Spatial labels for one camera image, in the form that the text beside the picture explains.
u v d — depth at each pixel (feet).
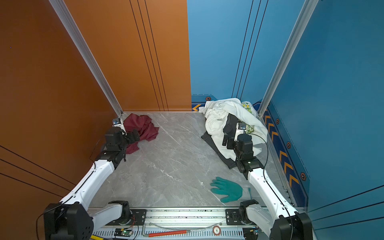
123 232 2.33
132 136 2.44
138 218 2.42
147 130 3.41
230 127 3.27
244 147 1.93
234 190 2.74
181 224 2.38
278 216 1.32
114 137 1.99
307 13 2.32
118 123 2.29
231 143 2.35
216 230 2.30
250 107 3.80
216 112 3.46
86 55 2.80
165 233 2.29
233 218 2.38
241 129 2.23
